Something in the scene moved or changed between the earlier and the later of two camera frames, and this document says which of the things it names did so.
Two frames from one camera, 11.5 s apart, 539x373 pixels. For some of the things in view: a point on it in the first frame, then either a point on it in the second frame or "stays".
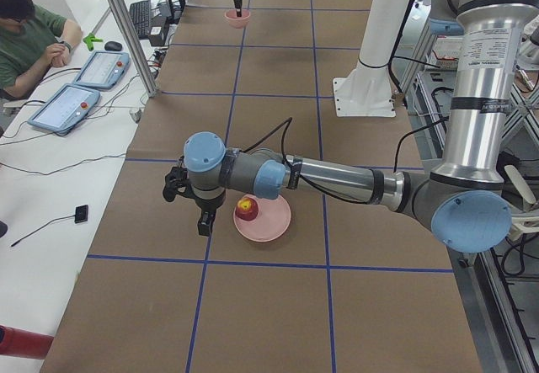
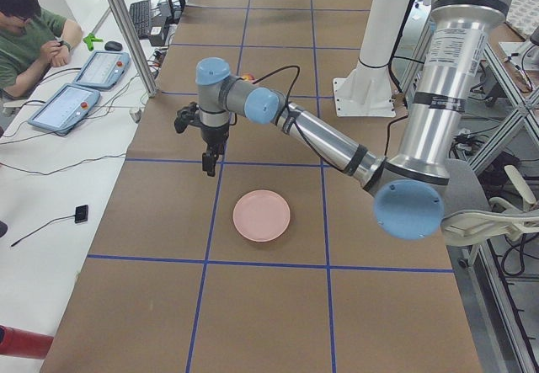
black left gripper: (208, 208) -> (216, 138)
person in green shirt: (31, 38) stays
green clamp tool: (89, 40) stays
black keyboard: (141, 13) stays
